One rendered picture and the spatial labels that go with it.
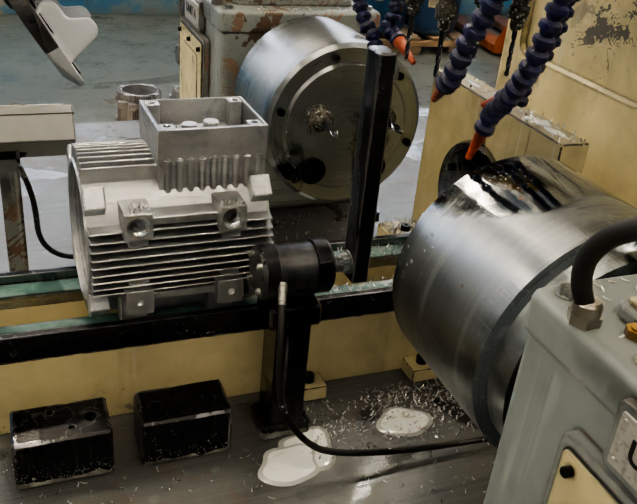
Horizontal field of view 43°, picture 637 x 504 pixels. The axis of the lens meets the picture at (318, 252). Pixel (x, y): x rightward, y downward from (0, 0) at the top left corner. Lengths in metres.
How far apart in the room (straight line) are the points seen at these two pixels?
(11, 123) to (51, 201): 0.43
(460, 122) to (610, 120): 0.19
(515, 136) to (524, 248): 0.33
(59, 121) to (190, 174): 0.28
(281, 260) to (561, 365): 0.35
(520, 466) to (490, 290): 0.15
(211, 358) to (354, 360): 0.19
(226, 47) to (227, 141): 0.50
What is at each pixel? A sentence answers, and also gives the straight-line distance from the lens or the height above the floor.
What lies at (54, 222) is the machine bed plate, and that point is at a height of 0.80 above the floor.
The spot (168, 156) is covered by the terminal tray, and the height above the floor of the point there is 1.12.
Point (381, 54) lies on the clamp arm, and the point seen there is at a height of 1.25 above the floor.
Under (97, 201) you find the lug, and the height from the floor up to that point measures 1.08.
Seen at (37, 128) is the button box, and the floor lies 1.06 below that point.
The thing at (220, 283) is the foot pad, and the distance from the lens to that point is 0.89.
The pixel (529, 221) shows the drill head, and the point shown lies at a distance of 0.72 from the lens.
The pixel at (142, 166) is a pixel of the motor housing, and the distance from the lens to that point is 0.87.
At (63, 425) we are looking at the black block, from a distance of 0.90.
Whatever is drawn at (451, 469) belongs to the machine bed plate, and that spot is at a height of 0.80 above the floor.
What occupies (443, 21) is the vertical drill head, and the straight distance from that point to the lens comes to 0.93.
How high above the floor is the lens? 1.44
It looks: 28 degrees down
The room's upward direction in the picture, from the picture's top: 6 degrees clockwise
